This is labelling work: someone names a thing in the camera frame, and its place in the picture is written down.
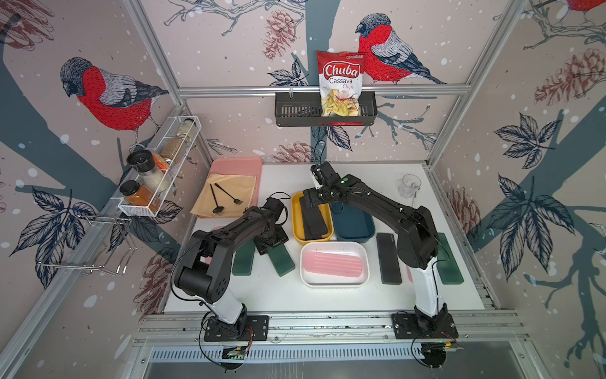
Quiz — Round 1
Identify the black pencil case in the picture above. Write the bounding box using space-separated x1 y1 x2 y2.
376 233 402 285
299 197 328 240
301 208 315 241

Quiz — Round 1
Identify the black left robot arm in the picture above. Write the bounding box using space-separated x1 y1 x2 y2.
171 197 288 328

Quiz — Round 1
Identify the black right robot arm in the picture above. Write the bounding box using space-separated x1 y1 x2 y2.
304 162 448 333

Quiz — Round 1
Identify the yellow storage box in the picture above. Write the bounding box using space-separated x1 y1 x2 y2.
291 192 335 246

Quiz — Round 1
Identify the dark teal storage box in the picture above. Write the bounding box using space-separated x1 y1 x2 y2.
330 202 376 243

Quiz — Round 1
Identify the white storage box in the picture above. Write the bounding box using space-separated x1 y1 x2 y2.
300 241 370 288

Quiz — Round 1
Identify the black spoon right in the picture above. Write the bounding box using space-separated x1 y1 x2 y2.
214 183 243 205

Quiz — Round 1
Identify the black spoon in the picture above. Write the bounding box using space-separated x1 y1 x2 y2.
209 184 224 214
214 183 243 205

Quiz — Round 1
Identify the black spoon left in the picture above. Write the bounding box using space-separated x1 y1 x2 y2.
209 184 224 214

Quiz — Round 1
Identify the tan cloth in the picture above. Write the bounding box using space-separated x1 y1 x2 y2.
190 173 257 218

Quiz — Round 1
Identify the pink tray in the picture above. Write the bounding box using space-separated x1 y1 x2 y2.
207 157 263 207

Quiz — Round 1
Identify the clear measuring cup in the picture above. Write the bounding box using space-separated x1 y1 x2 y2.
398 174 421 207

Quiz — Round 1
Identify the Chuba cassava chips bag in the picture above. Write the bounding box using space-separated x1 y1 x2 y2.
317 51 365 117

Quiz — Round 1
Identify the tan spice jar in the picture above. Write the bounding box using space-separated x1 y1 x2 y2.
160 118 196 164

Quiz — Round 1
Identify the orange spice jar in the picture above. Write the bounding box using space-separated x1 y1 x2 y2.
119 180 160 212

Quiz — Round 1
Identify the black lid spice grinder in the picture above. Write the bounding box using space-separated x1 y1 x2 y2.
127 149 170 194

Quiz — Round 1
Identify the black wire basket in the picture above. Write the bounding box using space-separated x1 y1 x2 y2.
275 92 378 127

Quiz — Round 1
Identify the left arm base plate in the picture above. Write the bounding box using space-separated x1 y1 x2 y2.
202 315 269 342

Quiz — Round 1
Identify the white wire spice rack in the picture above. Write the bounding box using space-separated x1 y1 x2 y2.
118 115 200 218

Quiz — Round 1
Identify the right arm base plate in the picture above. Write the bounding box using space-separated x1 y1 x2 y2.
391 312 459 340

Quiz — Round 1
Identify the metal wire hook rack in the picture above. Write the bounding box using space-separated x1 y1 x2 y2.
36 215 137 276

